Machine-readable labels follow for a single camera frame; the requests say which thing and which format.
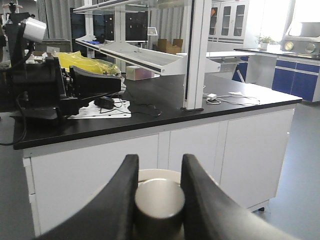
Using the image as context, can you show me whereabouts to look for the white overhead shelf rack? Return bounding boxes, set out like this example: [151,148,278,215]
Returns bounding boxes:
[73,0,220,112]

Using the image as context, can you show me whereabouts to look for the small cardboard box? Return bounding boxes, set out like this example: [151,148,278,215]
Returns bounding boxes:
[125,65,155,81]

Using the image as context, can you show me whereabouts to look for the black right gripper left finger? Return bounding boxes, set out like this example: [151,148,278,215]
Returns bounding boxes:
[36,154,139,240]

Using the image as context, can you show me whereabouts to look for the white perforated sheet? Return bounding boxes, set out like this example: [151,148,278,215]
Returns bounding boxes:
[69,98,132,120]

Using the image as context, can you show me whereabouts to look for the glass jar with white lid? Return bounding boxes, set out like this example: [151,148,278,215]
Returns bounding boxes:
[92,168,187,240]

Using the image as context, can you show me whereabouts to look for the brown cardboard boxes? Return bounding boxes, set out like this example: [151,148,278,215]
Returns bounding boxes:
[157,38,183,55]

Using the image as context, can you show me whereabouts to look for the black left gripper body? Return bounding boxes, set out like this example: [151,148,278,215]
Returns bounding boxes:
[0,57,82,116]

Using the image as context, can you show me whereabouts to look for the small potted plant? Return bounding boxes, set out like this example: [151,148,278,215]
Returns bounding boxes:
[256,35,276,50]

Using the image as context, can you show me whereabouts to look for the white glass-door cabinet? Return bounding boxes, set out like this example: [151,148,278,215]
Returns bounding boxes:
[208,0,249,44]

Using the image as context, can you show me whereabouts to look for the yellow plastic bag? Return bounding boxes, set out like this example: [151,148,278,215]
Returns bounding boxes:
[55,51,122,76]

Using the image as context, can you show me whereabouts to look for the blue lab cabinets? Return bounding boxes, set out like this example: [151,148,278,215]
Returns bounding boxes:
[236,48,320,102]

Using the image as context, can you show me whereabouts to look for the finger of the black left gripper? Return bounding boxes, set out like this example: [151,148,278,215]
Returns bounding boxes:
[69,65,122,98]
[23,108,59,125]

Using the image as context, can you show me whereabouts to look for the white lab island bench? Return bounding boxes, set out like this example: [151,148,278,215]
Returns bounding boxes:
[14,75,301,235]

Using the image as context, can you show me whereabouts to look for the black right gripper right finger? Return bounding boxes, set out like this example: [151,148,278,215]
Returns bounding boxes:
[180,154,294,240]

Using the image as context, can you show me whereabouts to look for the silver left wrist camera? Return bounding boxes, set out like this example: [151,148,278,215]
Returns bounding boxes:
[21,17,47,42]

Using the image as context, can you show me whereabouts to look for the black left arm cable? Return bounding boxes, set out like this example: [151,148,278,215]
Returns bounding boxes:
[0,93,28,147]

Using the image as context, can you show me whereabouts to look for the white power adapter with cable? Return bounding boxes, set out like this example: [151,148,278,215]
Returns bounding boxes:
[202,92,261,106]

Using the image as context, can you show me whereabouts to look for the white glove box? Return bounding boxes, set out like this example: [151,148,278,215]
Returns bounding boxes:
[280,21,320,56]

